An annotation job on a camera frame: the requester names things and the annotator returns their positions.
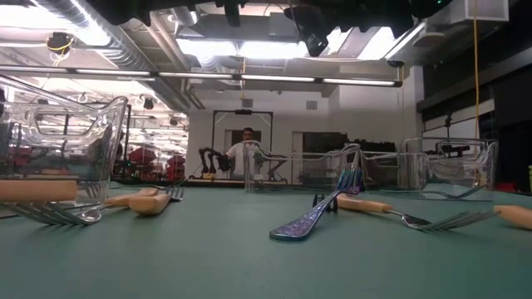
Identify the black background robot arm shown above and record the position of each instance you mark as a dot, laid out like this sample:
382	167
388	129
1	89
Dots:
212	160
272	164

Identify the grey wall vent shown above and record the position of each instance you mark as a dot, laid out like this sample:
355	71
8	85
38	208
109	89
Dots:
247	103
311	104

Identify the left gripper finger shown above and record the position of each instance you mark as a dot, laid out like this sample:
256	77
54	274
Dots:
232	12

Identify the white ceiling unit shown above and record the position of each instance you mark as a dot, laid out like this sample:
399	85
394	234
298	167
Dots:
478	10

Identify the long ceiling light bar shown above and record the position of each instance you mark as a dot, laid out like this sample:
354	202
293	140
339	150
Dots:
216	76

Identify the dark cabinet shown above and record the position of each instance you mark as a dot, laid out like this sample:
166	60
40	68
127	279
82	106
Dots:
324	143

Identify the grey ceiling duct box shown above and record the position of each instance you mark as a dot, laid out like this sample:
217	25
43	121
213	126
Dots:
276	25

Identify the black ceiling camera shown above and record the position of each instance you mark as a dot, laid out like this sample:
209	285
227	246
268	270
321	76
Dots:
395	63

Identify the person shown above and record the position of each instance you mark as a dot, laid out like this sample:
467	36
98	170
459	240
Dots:
239	158

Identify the round metal ceiling duct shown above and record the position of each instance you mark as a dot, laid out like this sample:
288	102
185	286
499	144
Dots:
124	50

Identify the iridescent rainbow fork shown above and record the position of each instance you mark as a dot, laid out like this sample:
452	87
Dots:
465	193
299	226
496	223

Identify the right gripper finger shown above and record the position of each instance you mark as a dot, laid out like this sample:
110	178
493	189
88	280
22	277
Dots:
321	31
303	25

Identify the red box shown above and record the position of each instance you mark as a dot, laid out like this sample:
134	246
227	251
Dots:
505	187

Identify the clear plastic bin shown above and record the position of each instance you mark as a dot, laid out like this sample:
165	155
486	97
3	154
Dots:
457	174
83	124
299	174

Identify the green table mat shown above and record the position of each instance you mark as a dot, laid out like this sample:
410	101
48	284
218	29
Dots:
208	257

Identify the red tool cabinet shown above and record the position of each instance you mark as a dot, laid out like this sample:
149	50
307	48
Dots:
143	158
176	166

